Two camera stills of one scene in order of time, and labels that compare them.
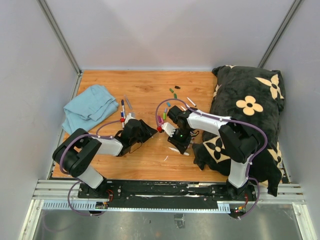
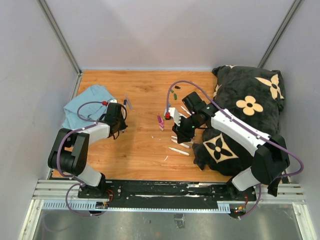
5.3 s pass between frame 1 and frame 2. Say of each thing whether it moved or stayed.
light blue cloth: stayed
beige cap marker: stayed
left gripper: moved
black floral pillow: stayed
